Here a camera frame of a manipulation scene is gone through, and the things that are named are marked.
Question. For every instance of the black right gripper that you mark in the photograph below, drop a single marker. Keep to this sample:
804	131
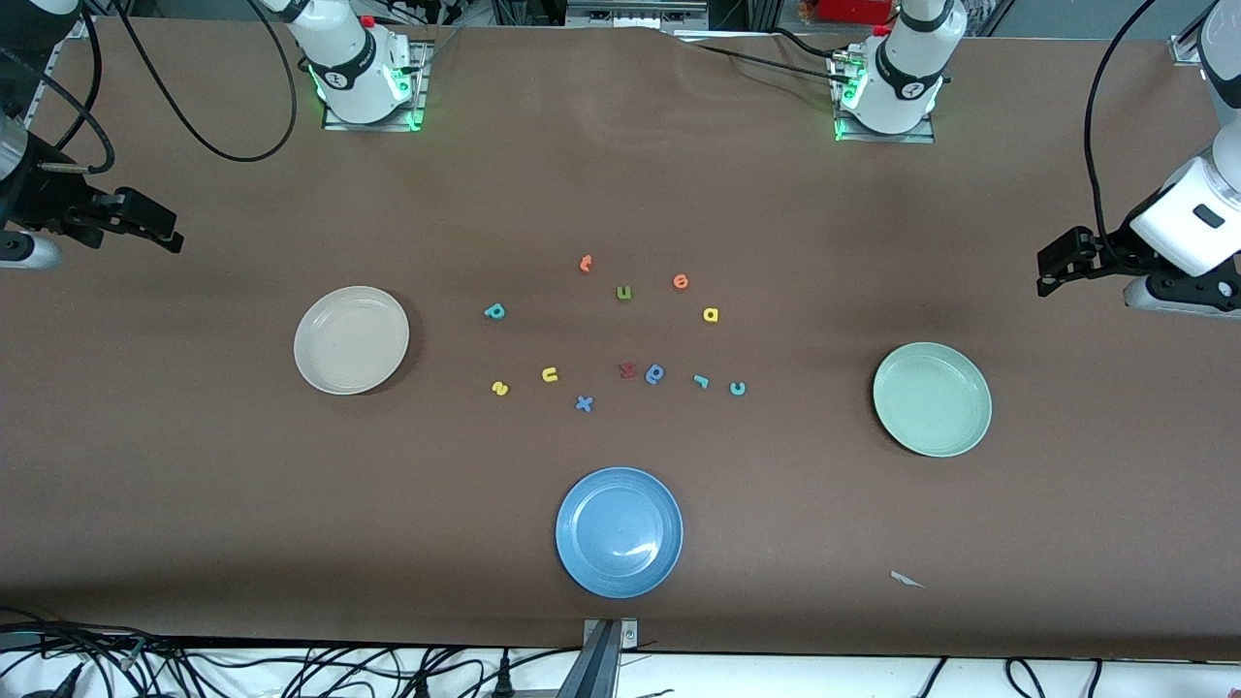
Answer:
37	198

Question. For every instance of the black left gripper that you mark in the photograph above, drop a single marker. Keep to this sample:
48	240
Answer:
1115	251

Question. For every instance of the teal foam letter p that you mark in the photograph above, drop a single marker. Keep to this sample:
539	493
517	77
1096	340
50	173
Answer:
494	311

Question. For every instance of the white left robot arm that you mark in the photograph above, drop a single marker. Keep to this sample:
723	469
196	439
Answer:
902	78

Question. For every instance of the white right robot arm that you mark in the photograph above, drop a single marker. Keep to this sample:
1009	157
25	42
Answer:
354	73

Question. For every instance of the green round plate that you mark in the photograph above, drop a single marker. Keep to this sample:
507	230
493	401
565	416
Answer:
932	399

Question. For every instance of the beige round plate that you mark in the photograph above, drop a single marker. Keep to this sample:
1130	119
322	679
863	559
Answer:
351	340

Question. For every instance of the red box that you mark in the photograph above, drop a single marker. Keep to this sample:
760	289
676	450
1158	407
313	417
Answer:
853	10

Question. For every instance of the white paper scrap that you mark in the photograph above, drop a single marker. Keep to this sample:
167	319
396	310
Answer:
906	580

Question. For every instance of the blue foam letter a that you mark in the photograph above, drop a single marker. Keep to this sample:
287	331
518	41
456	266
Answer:
655	374

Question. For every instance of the blue round plate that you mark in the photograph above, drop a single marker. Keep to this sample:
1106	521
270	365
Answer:
619	532

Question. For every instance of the black power plug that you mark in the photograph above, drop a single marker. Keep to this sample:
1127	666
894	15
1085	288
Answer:
504	679
422	686

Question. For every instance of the aluminium corner bracket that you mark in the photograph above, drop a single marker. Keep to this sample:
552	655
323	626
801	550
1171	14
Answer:
78	26
1185	48

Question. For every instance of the aluminium frame rail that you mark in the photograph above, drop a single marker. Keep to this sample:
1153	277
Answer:
635	15

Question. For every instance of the metal table bracket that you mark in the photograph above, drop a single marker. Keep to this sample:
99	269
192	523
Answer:
601	669

